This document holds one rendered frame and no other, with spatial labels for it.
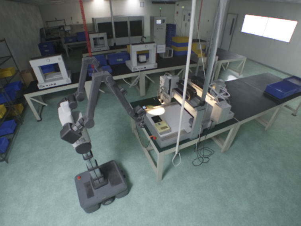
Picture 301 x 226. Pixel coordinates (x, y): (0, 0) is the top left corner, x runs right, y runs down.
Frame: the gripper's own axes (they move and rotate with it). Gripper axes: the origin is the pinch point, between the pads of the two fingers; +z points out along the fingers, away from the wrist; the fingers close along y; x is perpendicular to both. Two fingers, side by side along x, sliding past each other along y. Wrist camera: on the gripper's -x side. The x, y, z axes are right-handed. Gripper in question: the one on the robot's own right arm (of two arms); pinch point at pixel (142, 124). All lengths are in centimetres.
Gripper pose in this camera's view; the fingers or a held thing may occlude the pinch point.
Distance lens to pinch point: 148.6
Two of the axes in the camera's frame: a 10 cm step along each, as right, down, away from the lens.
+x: -7.5, 6.6, -0.5
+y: -5.1, -5.2, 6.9
